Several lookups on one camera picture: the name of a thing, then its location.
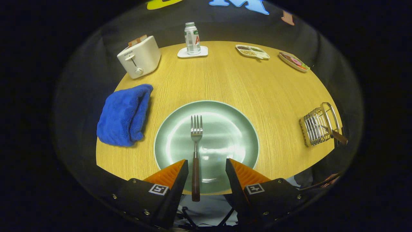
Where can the white drink bottle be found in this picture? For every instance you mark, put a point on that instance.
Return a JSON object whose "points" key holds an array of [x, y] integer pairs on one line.
{"points": [[192, 40]]}

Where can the white divided seed dish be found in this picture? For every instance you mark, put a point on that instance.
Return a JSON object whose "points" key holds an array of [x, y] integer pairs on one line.
{"points": [[262, 55]]}

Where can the white square coaster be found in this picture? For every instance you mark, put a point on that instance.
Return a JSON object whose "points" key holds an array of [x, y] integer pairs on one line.
{"points": [[203, 53]]}

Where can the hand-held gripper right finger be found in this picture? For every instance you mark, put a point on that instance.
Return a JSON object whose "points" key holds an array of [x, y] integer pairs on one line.
{"points": [[236, 193]]}

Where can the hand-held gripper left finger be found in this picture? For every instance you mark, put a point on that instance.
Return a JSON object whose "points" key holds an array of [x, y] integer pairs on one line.
{"points": [[175, 196]]}

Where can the blue towel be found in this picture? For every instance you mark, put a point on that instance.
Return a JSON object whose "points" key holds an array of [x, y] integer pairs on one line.
{"points": [[124, 116]]}

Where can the pale green plate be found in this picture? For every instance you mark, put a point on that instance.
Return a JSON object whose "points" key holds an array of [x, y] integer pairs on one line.
{"points": [[225, 129]]}

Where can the toast slice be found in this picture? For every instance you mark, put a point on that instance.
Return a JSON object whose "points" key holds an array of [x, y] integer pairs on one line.
{"points": [[136, 41]]}

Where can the white plate of food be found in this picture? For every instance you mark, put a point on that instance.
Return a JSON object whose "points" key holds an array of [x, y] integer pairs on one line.
{"points": [[294, 61]]}

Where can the white toaster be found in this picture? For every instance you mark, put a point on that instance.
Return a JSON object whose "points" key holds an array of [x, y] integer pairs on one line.
{"points": [[141, 58]]}

